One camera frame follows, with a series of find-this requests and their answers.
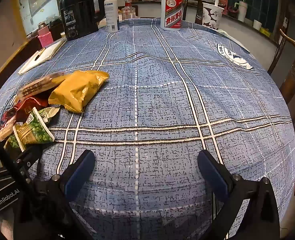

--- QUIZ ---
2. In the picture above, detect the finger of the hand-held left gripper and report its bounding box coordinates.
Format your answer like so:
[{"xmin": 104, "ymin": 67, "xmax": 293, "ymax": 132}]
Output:
[{"xmin": 14, "ymin": 145, "xmax": 46, "ymax": 178}]

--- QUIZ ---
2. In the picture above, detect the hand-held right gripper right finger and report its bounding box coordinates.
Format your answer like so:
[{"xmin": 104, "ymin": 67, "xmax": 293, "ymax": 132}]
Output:
[{"xmin": 197, "ymin": 149, "xmax": 280, "ymax": 240}]

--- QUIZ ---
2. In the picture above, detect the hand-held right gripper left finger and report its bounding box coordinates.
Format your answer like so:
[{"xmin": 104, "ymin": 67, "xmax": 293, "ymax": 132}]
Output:
[{"xmin": 34, "ymin": 149, "xmax": 96, "ymax": 240}]

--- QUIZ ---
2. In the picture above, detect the brown snack packet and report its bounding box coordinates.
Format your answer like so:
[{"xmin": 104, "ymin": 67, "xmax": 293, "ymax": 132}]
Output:
[{"xmin": 14, "ymin": 72, "xmax": 66, "ymax": 103}]

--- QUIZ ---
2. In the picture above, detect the yellow snack packet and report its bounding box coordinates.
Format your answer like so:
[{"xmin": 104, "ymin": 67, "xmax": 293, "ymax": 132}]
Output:
[{"xmin": 48, "ymin": 70, "xmax": 110, "ymax": 113}]

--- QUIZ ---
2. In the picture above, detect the small green snack packet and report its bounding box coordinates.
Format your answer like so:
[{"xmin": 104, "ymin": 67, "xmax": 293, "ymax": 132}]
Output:
[{"xmin": 4, "ymin": 134, "xmax": 21, "ymax": 151}]

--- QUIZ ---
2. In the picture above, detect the large green snack packet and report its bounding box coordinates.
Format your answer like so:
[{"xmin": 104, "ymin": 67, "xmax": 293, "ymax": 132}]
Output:
[{"xmin": 12, "ymin": 107, "xmax": 55, "ymax": 146}]

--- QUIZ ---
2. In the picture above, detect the beige snack packet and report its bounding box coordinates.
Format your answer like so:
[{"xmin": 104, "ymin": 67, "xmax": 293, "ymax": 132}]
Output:
[{"xmin": 0, "ymin": 122, "xmax": 16, "ymax": 141}]

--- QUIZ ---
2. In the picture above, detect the green white-ended snack packet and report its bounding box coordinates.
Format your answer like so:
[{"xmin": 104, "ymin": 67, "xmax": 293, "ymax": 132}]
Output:
[{"xmin": 34, "ymin": 106, "xmax": 61, "ymax": 124}]

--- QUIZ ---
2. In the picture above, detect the red snack packet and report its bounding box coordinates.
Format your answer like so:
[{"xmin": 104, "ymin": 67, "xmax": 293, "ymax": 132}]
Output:
[{"xmin": 0, "ymin": 97, "xmax": 50, "ymax": 130}]

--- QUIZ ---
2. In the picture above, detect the blue plaid tablecloth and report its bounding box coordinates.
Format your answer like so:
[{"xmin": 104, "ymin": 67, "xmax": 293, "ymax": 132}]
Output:
[{"xmin": 0, "ymin": 17, "xmax": 295, "ymax": 240}]

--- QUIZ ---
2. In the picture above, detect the black pen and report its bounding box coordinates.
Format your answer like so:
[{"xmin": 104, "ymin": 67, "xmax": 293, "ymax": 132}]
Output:
[{"xmin": 34, "ymin": 47, "xmax": 46, "ymax": 61}]

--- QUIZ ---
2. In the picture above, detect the notebook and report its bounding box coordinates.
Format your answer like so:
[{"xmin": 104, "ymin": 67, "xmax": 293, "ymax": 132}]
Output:
[{"xmin": 18, "ymin": 38, "xmax": 66, "ymax": 75}]

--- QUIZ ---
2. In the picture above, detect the pink bottle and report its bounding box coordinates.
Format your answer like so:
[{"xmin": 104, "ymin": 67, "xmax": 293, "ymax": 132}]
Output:
[{"xmin": 37, "ymin": 22, "xmax": 54, "ymax": 48}]

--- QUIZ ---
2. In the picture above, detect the black electric kettle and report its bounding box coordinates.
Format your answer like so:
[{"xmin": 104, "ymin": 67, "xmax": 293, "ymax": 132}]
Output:
[{"xmin": 59, "ymin": 0, "xmax": 105, "ymax": 41}]

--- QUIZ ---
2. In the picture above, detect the patterned paper cup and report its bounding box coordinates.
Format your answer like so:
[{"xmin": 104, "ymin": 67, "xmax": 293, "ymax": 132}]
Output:
[{"xmin": 202, "ymin": 2, "xmax": 225, "ymax": 30}]

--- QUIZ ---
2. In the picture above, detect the white tumbler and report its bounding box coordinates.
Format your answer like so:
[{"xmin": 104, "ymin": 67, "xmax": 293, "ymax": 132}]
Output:
[{"xmin": 235, "ymin": 1, "xmax": 248, "ymax": 22}]

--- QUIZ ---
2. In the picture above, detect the white spray bottle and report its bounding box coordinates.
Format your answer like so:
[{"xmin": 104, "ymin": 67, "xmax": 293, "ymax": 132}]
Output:
[{"xmin": 104, "ymin": 0, "xmax": 120, "ymax": 33}]

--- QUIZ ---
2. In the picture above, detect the dark wooden chair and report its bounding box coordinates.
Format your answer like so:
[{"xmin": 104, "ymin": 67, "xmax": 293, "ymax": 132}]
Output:
[{"xmin": 183, "ymin": 0, "xmax": 213, "ymax": 25}]

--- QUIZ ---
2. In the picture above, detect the white liquor bottle red label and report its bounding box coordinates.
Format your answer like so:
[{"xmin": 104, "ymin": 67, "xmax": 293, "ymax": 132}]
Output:
[{"xmin": 161, "ymin": 0, "xmax": 183, "ymax": 31}]

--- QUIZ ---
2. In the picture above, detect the clear bottle red cap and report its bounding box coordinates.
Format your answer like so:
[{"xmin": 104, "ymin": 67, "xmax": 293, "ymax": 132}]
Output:
[{"xmin": 121, "ymin": 0, "xmax": 136, "ymax": 20}]

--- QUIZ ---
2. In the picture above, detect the black cable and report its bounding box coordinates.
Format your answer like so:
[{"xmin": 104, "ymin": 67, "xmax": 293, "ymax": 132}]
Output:
[{"xmin": 0, "ymin": 129, "xmax": 38, "ymax": 195}]

